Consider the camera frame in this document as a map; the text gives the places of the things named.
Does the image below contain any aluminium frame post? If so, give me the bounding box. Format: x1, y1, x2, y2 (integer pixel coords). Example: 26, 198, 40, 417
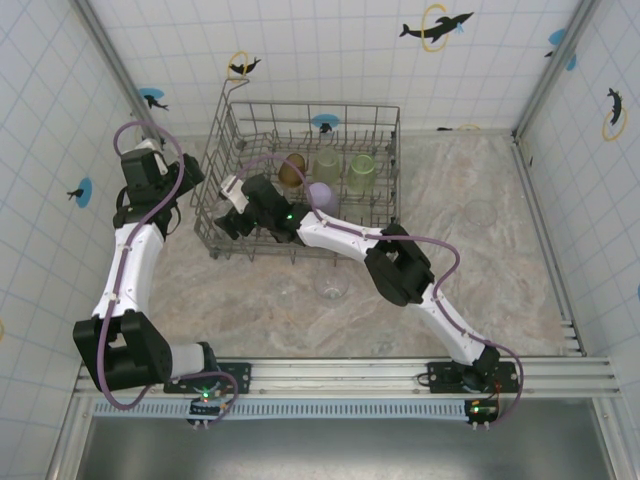
512, 0, 599, 141
74, 0, 166, 149

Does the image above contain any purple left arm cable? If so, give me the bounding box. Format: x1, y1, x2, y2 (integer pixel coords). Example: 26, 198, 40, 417
97, 120, 239, 426

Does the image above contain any light blue slotted cable duct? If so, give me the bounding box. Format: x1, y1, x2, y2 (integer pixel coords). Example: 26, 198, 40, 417
93, 398, 474, 420

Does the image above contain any grey wire dish rack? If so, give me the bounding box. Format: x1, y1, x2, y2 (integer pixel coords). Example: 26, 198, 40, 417
193, 79, 403, 265

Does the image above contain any aluminium floor rail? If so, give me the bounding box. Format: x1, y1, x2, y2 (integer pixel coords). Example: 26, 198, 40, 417
510, 132, 587, 357

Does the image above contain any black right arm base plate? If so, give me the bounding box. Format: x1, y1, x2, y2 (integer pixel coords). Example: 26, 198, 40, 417
427, 360, 521, 395

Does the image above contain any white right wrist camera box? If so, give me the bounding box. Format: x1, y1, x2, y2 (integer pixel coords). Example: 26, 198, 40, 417
219, 175, 250, 211

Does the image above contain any pale green frosted cup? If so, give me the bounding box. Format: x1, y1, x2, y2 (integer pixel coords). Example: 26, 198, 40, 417
312, 148, 343, 185

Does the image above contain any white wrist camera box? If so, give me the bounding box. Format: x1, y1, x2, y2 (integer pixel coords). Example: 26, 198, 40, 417
219, 175, 250, 211
130, 139, 171, 175

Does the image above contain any grey metal panel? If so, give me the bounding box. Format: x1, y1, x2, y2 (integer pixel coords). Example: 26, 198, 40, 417
84, 417, 614, 480

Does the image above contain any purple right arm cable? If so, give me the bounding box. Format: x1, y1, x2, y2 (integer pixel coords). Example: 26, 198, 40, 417
227, 153, 525, 429

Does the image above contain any blue oval fish sticker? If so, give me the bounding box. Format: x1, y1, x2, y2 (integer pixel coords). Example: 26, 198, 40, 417
67, 177, 95, 208
544, 28, 579, 71
310, 113, 341, 135
138, 87, 170, 112

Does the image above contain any aluminium mounting rail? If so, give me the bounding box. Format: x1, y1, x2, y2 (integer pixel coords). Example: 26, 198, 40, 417
73, 355, 621, 399

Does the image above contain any lilac plastic cup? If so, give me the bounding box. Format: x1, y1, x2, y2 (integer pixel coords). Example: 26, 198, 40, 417
307, 182, 340, 214

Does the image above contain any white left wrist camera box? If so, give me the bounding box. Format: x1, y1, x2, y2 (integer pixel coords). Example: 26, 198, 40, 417
130, 139, 171, 175

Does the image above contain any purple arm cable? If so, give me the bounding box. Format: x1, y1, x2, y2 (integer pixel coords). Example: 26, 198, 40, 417
227, 153, 525, 429
97, 120, 239, 426

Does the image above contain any amber plastic cup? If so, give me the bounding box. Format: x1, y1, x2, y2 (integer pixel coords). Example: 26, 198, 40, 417
278, 153, 308, 190

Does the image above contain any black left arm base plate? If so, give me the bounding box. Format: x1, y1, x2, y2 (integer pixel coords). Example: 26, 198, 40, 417
163, 360, 253, 396

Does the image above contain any bright green plastic cup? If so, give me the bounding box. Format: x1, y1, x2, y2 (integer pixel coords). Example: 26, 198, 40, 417
348, 153, 377, 191

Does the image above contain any clear plastic cup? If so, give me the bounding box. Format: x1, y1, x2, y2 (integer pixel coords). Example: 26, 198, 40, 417
313, 267, 350, 305
463, 199, 499, 229

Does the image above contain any large black dolphin ring sticker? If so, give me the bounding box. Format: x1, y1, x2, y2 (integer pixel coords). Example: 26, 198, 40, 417
398, 3, 475, 54

